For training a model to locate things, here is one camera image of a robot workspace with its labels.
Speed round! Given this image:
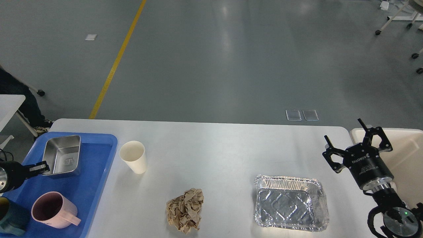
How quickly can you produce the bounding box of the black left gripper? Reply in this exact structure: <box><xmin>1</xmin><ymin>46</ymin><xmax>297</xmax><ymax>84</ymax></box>
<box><xmin>0</xmin><ymin>161</ymin><xmax>50</xmax><ymax>193</ymax></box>

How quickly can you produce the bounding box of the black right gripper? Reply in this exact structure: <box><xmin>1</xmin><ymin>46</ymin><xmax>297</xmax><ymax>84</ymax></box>
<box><xmin>322</xmin><ymin>118</ymin><xmax>394</xmax><ymax>190</ymax></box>

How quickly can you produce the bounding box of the stainless steel rectangular container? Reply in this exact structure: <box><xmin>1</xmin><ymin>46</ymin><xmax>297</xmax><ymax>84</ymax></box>
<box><xmin>42</xmin><ymin>135</ymin><xmax>81</xmax><ymax>179</ymax></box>

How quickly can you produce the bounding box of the pink ribbed mug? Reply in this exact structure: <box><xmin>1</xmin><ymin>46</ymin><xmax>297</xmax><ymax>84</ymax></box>
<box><xmin>31</xmin><ymin>191</ymin><xmax>81</xmax><ymax>229</ymax></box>

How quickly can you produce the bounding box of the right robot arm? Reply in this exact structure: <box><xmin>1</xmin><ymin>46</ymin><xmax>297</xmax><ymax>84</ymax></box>
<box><xmin>322</xmin><ymin>118</ymin><xmax>422</xmax><ymax>238</ymax></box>

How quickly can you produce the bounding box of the beige plastic bin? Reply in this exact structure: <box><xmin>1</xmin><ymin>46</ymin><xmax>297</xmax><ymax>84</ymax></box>
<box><xmin>349</xmin><ymin>128</ymin><xmax>423</xmax><ymax>212</ymax></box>

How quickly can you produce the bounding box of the teal mug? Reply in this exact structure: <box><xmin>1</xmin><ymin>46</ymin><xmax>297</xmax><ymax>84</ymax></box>
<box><xmin>0</xmin><ymin>196</ymin><xmax>31</xmax><ymax>236</ymax></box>

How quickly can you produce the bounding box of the blue plastic tray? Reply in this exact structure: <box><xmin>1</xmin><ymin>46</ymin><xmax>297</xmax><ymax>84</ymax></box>
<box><xmin>3</xmin><ymin>133</ymin><xmax>118</xmax><ymax>238</ymax></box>

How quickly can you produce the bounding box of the right floor plate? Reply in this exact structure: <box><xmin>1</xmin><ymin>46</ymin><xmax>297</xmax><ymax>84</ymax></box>
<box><xmin>302</xmin><ymin>109</ymin><xmax>319</xmax><ymax>121</ymax></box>

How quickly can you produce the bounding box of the floor plate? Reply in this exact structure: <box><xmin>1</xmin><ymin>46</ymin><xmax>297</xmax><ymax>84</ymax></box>
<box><xmin>302</xmin><ymin>109</ymin><xmax>319</xmax><ymax>121</ymax></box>
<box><xmin>286</xmin><ymin>109</ymin><xmax>302</xmax><ymax>121</ymax></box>

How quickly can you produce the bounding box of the rolling rack leg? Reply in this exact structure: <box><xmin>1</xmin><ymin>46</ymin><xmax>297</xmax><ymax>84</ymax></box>
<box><xmin>28</xmin><ymin>85</ymin><xmax>45</xmax><ymax>97</ymax></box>

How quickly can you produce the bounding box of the aluminium foil tray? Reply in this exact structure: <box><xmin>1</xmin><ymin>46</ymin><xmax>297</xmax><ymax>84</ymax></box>
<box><xmin>254</xmin><ymin>175</ymin><xmax>329</xmax><ymax>232</ymax></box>

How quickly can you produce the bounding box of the left floor plate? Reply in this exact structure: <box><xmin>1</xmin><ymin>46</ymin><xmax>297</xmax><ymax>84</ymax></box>
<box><xmin>286</xmin><ymin>109</ymin><xmax>302</xmax><ymax>121</ymax></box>

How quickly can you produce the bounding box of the seated person leg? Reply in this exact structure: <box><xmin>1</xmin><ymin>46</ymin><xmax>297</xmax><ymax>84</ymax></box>
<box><xmin>0</xmin><ymin>68</ymin><xmax>53</xmax><ymax>133</ymax></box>

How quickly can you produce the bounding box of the white paper cup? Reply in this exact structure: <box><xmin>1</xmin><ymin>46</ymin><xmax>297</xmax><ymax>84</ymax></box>
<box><xmin>119</xmin><ymin>141</ymin><xmax>147</xmax><ymax>174</ymax></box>

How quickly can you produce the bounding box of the crumpled brown paper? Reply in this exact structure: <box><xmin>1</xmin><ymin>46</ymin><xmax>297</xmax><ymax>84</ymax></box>
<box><xmin>165</xmin><ymin>188</ymin><xmax>204</xmax><ymax>234</ymax></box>

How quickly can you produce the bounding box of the white cart frame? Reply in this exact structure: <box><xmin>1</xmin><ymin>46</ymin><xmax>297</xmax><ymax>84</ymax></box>
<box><xmin>375</xmin><ymin>0</ymin><xmax>423</xmax><ymax>36</ymax></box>

